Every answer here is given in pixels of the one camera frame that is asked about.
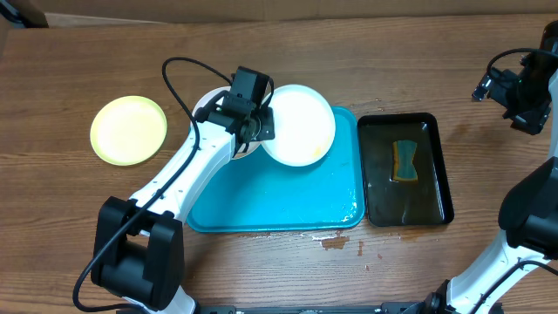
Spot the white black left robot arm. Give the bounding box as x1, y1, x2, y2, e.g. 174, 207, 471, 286
84, 89, 275, 313

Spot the yellow plate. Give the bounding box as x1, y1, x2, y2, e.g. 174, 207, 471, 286
90, 95, 167, 166

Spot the blue plastic tray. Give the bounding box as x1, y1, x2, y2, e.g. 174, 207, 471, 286
187, 107, 365, 233

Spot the green yellow sponge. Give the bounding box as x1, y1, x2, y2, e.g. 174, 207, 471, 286
391, 140, 418, 182

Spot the white plate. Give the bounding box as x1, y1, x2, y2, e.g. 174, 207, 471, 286
262, 85, 336, 167
193, 86, 261, 160

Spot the dark object top left corner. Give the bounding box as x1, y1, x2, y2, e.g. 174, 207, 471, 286
1, 0, 49, 28

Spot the black water tray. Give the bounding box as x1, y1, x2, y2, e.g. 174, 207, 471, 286
357, 113, 454, 227

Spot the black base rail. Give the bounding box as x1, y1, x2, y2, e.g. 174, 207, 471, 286
194, 302, 427, 314

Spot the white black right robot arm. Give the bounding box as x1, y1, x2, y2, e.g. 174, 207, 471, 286
401, 22, 557, 313

